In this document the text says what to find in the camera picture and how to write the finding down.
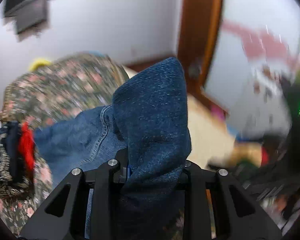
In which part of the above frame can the small black wall monitor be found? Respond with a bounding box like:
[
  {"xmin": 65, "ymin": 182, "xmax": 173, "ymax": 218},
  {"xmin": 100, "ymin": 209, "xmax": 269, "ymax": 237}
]
[{"xmin": 15, "ymin": 0, "xmax": 47, "ymax": 34}]

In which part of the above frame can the navy polka dot garment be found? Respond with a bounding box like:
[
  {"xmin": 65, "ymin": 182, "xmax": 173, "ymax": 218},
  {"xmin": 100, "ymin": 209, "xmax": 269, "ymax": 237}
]
[{"xmin": 0, "ymin": 121, "xmax": 28, "ymax": 198}]

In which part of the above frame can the yellow curved tube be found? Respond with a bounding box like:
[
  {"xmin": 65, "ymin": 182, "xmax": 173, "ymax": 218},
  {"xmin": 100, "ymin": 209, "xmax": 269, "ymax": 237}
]
[{"xmin": 29, "ymin": 58, "xmax": 51, "ymax": 72}]

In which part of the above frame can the blue denim jacket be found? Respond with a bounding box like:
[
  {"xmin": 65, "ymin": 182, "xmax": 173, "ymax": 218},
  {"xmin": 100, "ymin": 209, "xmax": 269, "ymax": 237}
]
[{"xmin": 34, "ymin": 57, "xmax": 191, "ymax": 239}]

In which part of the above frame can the white sliding wardrobe door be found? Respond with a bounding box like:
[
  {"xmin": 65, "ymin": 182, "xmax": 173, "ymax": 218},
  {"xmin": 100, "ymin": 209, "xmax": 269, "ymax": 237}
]
[{"xmin": 204, "ymin": 0, "xmax": 300, "ymax": 110}]

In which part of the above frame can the red garment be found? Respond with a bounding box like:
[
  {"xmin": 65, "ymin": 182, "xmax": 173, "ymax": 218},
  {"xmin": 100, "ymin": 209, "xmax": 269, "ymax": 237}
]
[{"xmin": 18, "ymin": 122, "xmax": 35, "ymax": 178}]

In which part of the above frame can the floral green quilt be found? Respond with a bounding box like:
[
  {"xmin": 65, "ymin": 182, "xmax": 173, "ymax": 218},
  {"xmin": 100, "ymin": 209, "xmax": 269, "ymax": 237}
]
[{"xmin": 0, "ymin": 53, "xmax": 129, "ymax": 236}]

